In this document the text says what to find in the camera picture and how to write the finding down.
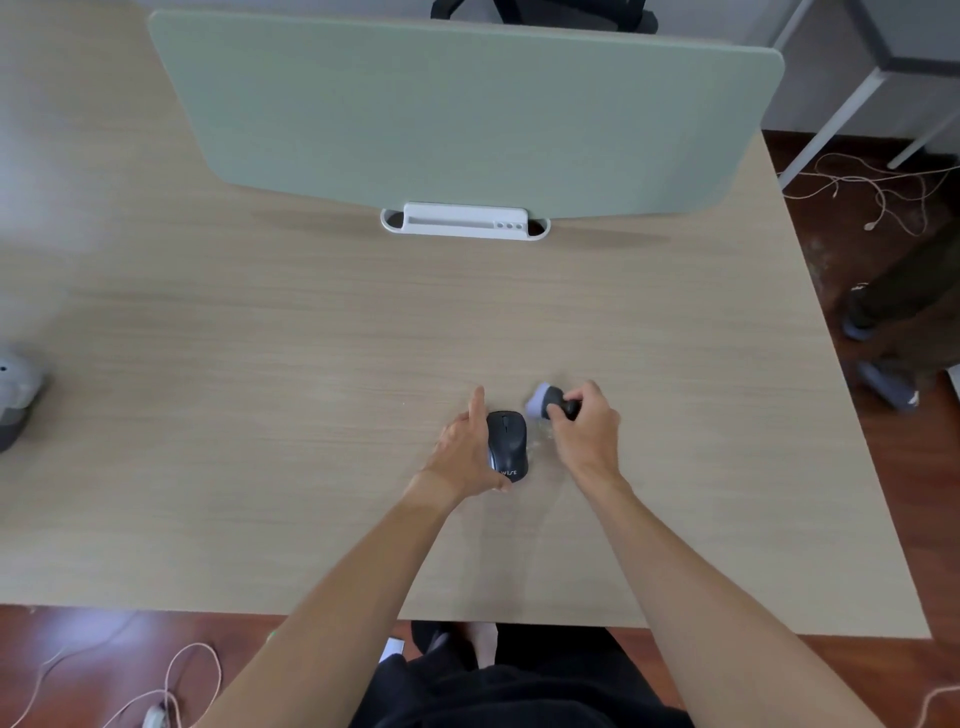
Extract green desk divider panel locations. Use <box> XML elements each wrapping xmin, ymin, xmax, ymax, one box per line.
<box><xmin>147</xmin><ymin>9</ymin><xmax>786</xmax><ymax>221</ymax></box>

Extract person's right forearm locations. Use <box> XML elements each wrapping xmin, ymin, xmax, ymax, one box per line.
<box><xmin>576</xmin><ymin>471</ymin><xmax>888</xmax><ymax>728</ymax></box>

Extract white cable with charger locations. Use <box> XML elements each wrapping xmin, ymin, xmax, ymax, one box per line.
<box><xmin>7</xmin><ymin>641</ymin><xmax>224</xmax><ymax>728</ymax></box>

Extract tangled white floor cable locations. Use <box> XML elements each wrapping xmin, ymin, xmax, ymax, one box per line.
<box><xmin>780</xmin><ymin>152</ymin><xmax>960</xmax><ymax>239</ymax></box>

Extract black computer mouse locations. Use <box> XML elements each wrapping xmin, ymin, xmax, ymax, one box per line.
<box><xmin>485</xmin><ymin>410</ymin><xmax>530</xmax><ymax>485</ymax></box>

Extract person's right hand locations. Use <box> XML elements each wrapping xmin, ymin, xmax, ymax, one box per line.
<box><xmin>546</xmin><ymin>380</ymin><xmax>624</xmax><ymax>493</ymax></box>

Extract white metal table frame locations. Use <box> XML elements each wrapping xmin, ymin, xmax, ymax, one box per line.
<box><xmin>772</xmin><ymin>0</ymin><xmax>960</xmax><ymax>190</ymax></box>

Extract black office chair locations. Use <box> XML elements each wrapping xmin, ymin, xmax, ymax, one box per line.
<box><xmin>429</xmin><ymin>0</ymin><xmax>660</xmax><ymax>36</ymax></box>

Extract person's left hand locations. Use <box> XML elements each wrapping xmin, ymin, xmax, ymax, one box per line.
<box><xmin>408</xmin><ymin>386</ymin><xmax>516</xmax><ymax>504</ymax></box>

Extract grey rounded device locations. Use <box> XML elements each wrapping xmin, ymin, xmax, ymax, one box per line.
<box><xmin>0</xmin><ymin>346</ymin><xmax>48</xmax><ymax>454</ymax></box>

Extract short white cable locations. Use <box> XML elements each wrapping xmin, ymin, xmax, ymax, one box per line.
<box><xmin>913</xmin><ymin>684</ymin><xmax>960</xmax><ymax>728</ymax></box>

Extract person's black shorts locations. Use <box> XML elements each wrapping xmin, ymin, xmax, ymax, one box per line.
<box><xmin>349</xmin><ymin>621</ymin><xmax>695</xmax><ymax>728</ymax></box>

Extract white divider panel bracket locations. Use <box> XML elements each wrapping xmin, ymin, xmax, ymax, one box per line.
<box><xmin>379</xmin><ymin>202</ymin><xmax>552</xmax><ymax>242</ymax></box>

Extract person's left forearm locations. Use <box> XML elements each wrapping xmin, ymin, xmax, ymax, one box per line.
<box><xmin>196</xmin><ymin>472</ymin><xmax>460</xmax><ymax>728</ymax></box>

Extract black brush with grey head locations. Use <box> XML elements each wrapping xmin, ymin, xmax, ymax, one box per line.
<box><xmin>522</xmin><ymin>382</ymin><xmax>583</xmax><ymax>423</ymax></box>

